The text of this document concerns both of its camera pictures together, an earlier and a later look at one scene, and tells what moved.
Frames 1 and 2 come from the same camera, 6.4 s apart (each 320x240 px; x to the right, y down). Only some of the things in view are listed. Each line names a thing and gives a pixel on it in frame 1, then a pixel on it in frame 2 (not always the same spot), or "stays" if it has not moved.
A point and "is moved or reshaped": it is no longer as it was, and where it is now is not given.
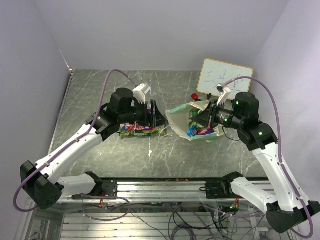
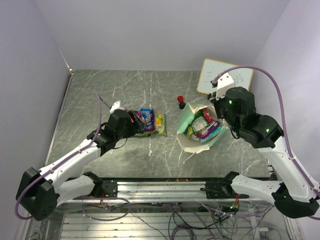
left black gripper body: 142,116 -> 131,128
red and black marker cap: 194,96 -> 182,104
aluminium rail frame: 206,190 stays
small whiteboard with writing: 215,72 stays
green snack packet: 123,132 is moved or reshaped
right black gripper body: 221,115 stays
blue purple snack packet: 192,131 is moved or reshaped
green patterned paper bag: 181,117 -> 186,116
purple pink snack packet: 135,126 is moved or reshaped
